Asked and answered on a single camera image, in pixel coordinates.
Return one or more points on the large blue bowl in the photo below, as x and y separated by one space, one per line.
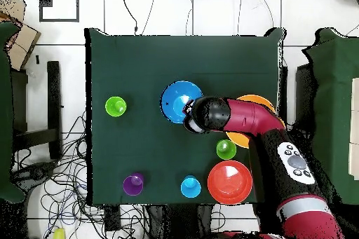
171 98

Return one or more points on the red-orange bowl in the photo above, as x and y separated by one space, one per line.
230 185

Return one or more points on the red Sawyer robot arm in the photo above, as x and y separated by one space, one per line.
246 115

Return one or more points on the dark green tablecloth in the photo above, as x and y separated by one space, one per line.
182 62

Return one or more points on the smooth green cup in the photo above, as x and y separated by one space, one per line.
228 152

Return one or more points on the large yellow-orange bowl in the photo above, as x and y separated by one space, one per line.
241 139

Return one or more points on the ridged green cup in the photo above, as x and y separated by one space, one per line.
113 105

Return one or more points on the light blue cup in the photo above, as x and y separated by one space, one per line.
190 188

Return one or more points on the purple cup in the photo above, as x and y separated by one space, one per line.
131 187

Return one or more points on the black equipment cabinet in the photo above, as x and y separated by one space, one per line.
304 101

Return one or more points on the green cloth side table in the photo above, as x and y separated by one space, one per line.
4 110
333 82

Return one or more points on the grey black stand base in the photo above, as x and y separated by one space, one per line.
36 171

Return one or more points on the white boxes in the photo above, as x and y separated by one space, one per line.
355 126

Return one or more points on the cardboard box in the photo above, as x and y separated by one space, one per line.
21 45

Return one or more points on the small yellow object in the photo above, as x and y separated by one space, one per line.
59 234

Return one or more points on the black stand frame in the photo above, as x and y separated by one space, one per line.
53 96
283 87

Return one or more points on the black square floor frame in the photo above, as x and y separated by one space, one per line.
59 20

